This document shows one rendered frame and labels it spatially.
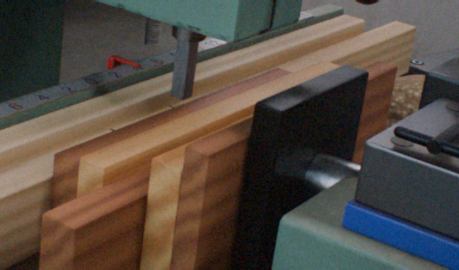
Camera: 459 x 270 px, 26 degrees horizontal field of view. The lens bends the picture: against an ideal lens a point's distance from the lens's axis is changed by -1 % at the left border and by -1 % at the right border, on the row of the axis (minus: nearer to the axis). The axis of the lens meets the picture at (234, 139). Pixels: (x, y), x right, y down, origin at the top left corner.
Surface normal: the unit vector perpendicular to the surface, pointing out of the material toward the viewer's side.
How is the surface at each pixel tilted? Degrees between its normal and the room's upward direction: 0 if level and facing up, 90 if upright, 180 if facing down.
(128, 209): 90
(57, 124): 0
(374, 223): 90
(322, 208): 0
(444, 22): 90
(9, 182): 0
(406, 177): 90
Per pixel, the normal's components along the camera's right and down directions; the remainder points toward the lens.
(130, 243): 0.83, 0.31
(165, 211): -0.54, 0.25
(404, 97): -0.28, -0.57
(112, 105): 0.13, -0.92
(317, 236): -0.44, -0.12
